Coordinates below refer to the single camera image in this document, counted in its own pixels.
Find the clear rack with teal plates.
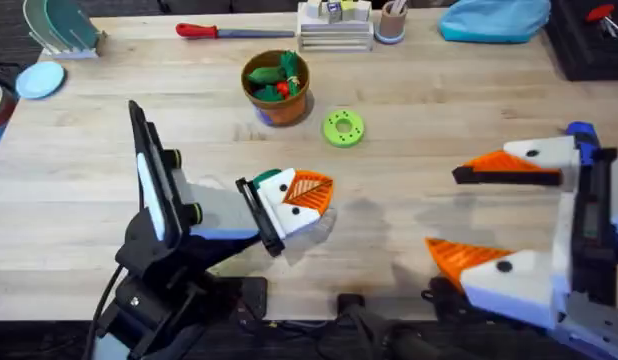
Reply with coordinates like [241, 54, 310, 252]
[22, 0, 108, 61]

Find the white box with blocks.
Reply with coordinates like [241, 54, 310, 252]
[296, 0, 376, 53]

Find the red-handled tool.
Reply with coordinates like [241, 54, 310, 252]
[175, 22, 296, 41]

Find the black rail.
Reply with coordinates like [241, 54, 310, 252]
[0, 319, 590, 360]

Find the black upright wrist plate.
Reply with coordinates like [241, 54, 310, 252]
[570, 146, 618, 307]
[127, 99, 184, 245]

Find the green disc with holes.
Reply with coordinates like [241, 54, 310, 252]
[322, 108, 366, 149]

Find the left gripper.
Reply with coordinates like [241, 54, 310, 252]
[116, 167, 335, 289]

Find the light blue plate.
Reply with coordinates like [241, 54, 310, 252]
[14, 60, 67, 101]

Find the black crate with tools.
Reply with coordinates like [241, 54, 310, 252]
[543, 0, 618, 83]

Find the blue soft bag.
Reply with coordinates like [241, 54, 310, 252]
[437, 0, 553, 45]

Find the black cable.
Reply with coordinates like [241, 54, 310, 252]
[80, 263, 126, 360]

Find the brown cup with tools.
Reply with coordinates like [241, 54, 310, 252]
[374, 0, 410, 46]

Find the brown tub with toys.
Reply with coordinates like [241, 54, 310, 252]
[240, 48, 311, 127]

